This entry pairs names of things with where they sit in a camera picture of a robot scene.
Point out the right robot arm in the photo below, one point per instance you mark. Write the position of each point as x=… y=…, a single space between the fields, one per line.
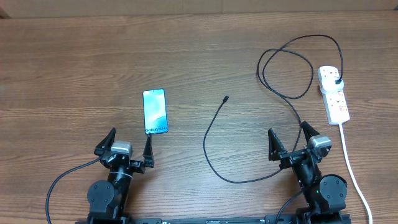
x=324 y=194

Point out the white power strip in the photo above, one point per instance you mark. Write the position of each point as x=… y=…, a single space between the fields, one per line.
x=335 y=103

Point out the white charger plug adapter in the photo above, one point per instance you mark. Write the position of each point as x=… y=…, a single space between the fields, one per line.
x=329 y=85

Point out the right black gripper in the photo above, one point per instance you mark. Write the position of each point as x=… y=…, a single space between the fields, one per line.
x=277 y=152

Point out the Samsung Galaxy smartphone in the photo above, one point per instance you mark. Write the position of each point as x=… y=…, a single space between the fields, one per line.
x=155 y=111

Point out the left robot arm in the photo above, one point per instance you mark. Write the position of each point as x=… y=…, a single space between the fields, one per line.
x=107 y=198

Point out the cardboard backboard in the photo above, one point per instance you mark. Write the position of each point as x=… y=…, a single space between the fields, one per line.
x=87 y=8

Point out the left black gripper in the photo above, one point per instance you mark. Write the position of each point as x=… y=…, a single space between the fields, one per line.
x=138 y=166

